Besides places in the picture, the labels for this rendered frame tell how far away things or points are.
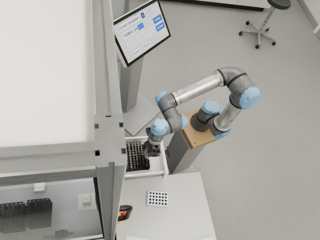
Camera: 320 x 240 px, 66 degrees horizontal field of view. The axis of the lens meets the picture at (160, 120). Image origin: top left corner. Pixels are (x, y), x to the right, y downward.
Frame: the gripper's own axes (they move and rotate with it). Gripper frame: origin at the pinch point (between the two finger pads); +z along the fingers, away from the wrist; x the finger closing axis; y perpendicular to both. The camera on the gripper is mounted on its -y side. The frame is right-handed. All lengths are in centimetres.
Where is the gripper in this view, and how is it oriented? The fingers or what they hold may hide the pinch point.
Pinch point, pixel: (148, 152)
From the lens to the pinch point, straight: 146.1
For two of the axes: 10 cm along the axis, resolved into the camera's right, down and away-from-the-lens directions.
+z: -1.9, 5.3, 8.3
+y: 1.7, 8.5, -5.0
